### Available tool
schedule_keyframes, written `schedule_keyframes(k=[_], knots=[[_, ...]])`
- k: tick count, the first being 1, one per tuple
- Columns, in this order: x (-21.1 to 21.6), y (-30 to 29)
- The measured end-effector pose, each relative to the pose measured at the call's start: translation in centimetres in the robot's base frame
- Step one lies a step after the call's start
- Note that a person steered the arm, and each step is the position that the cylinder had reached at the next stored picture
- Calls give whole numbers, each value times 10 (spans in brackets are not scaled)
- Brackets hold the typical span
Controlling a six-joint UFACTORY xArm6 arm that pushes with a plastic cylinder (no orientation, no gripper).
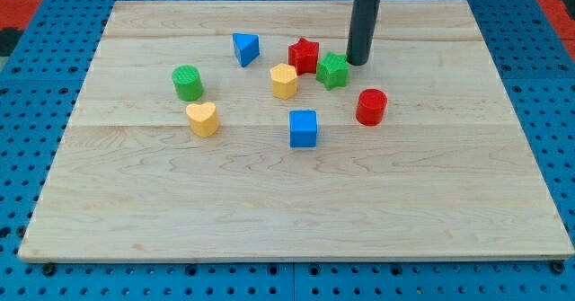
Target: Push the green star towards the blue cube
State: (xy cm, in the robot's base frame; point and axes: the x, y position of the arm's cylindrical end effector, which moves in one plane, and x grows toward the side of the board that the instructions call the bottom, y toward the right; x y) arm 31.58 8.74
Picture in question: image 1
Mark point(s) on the yellow heart block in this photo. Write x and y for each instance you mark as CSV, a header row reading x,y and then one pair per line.
x,y
203,118

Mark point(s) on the light wooden board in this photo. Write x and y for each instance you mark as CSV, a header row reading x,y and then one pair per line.
x,y
447,175

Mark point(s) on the yellow hexagon block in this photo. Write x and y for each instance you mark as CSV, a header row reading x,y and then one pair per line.
x,y
283,81

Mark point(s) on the red star block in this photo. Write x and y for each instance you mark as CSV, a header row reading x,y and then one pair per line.
x,y
303,56

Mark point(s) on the green star block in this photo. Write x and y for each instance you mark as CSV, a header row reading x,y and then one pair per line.
x,y
332,70

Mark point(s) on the blue triangle block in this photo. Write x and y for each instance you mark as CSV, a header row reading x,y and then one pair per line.
x,y
246,48

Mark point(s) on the green cylinder block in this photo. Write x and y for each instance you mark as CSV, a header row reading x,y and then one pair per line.
x,y
187,83

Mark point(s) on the blue cube block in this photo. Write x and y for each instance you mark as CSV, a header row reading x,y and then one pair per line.
x,y
303,129

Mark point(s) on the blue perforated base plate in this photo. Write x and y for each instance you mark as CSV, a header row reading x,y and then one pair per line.
x,y
39,85

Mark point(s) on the red cylinder block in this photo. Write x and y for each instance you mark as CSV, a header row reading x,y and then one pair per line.
x,y
371,107

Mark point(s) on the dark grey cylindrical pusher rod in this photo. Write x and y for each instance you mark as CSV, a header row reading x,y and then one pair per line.
x,y
361,30

